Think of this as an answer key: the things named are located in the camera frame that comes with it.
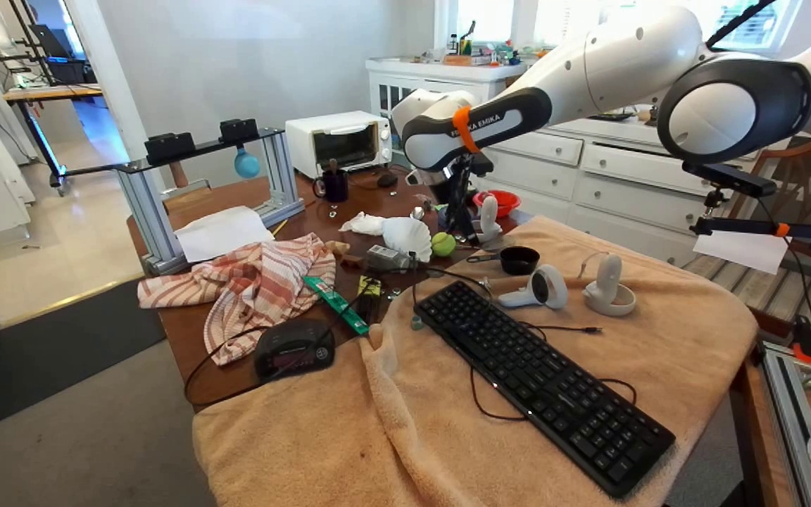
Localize red bowl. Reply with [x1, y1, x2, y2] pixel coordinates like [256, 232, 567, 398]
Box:
[472, 189, 522, 218]

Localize row of bottles and clutter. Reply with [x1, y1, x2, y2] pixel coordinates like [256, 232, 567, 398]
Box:
[441, 20, 554, 68]

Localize dark floor mat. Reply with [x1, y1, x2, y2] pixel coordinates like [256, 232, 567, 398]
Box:
[0, 280, 166, 443]

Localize white hand controller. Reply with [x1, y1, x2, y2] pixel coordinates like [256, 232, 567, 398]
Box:
[497, 264, 568, 311]
[578, 252, 637, 317]
[474, 195, 504, 244]

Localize beige towel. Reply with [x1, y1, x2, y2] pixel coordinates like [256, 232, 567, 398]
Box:
[192, 215, 760, 507]

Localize black keyboard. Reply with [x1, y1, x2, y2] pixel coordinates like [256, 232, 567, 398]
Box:
[414, 280, 677, 499]

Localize crumpled white tissue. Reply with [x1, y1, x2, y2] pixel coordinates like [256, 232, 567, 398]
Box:
[339, 212, 386, 237]

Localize white toaster oven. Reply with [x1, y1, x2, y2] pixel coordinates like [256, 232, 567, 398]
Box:
[285, 111, 393, 179]

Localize blue balloon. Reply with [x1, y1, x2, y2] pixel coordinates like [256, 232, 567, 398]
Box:
[234, 146, 261, 180]

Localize black keyboard cable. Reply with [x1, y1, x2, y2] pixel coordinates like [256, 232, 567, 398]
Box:
[469, 321, 638, 423]

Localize white paper note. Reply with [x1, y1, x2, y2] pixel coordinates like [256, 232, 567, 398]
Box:
[693, 231, 789, 275]

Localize window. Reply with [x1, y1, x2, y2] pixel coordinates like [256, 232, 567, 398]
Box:
[701, 0, 804, 56]

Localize black and yellow packet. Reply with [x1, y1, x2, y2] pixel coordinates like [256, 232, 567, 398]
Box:
[356, 276, 383, 325]

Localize green flat box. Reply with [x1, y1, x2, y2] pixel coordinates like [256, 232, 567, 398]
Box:
[302, 275, 370, 336]

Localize black measuring cup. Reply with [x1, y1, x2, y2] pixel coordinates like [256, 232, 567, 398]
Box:
[467, 246, 541, 276]

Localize wooden chair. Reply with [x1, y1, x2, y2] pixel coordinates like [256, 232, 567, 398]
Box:
[684, 139, 811, 339]

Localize aluminium frame stand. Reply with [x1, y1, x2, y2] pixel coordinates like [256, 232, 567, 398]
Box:
[113, 127, 306, 276]

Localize white paper sheet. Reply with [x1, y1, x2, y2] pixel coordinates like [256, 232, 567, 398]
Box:
[175, 206, 276, 263]

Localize small grey device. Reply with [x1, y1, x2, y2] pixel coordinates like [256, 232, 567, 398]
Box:
[366, 244, 414, 274]

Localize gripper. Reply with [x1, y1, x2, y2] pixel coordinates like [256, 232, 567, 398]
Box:
[446, 154, 482, 243]

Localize black box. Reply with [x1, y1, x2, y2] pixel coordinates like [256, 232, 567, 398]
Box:
[219, 118, 260, 144]
[144, 132, 196, 162]

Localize laptop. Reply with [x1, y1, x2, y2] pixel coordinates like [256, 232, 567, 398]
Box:
[28, 24, 74, 61]

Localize wooden blocks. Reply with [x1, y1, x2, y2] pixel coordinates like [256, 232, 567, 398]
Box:
[326, 240, 365, 270]

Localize white cabinet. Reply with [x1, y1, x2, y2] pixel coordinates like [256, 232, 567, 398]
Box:
[366, 58, 811, 268]

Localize black clock radio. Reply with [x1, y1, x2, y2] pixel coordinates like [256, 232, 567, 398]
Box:
[253, 319, 336, 382]

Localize black mug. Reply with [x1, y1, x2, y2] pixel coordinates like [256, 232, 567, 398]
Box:
[313, 159, 350, 204]

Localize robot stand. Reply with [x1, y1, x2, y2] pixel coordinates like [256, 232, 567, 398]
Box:
[756, 342, 811, 507]

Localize red striped cloth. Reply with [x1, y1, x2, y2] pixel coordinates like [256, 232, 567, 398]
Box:
[137, 233, 337, 366]

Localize camera on mount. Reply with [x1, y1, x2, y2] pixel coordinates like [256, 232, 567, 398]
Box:
[682, 162, 811, 258]

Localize wooden table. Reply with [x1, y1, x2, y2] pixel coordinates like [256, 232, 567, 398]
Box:
[3, 83, 105, 189]

